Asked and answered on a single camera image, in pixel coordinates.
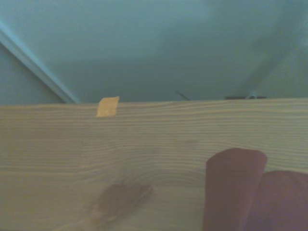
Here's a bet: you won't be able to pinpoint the rust red shorts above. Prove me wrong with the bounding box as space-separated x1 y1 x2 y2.
202 147 308 231

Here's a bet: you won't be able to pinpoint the small orange tape piece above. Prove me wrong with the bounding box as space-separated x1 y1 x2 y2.
96 96 120 117

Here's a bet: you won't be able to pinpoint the white door trim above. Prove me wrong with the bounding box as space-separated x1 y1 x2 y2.
0 21 80 104

